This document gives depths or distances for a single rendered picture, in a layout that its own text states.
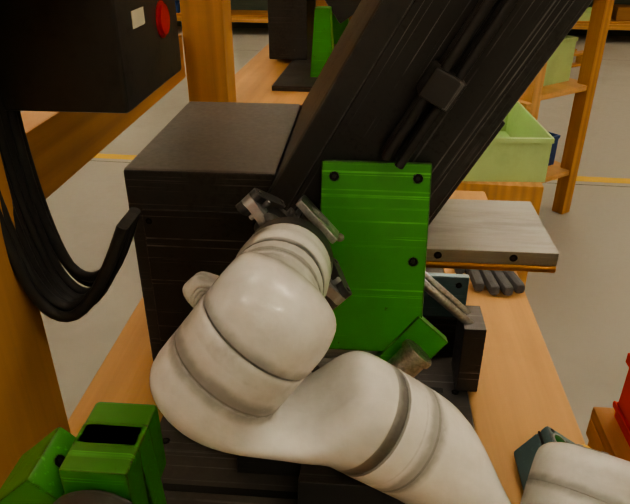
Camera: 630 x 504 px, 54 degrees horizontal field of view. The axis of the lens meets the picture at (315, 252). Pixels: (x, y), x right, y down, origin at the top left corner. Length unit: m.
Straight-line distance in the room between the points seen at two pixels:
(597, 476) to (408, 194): 0.32
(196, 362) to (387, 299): 0.40
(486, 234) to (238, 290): 0.58
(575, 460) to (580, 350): 2.16
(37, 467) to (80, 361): 2.06
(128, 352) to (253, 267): 0.75
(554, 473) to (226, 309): 0.30
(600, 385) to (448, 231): 1.74
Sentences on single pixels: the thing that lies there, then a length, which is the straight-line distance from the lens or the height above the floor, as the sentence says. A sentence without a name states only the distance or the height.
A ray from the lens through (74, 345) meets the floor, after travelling 2.66.
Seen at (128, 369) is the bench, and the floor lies 0.88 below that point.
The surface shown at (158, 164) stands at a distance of 0.76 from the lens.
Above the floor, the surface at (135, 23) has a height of 1.42.
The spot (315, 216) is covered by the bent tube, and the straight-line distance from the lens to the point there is 0.62.
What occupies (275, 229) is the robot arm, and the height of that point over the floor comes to 1.29.
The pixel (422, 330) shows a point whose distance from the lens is 0.70.
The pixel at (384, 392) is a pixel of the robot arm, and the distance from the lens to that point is 0.35.
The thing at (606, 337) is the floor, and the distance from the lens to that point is 2.79.
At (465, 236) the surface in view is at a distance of 0.83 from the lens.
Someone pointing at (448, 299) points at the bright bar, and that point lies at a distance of 0.88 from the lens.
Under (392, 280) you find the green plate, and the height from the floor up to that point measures 1.15.
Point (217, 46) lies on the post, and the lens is 1.41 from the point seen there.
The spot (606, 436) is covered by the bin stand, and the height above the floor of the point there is 0.80.
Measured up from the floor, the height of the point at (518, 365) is 0.90.
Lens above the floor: 1.50
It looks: 29 degrees down
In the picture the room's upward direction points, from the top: straight up
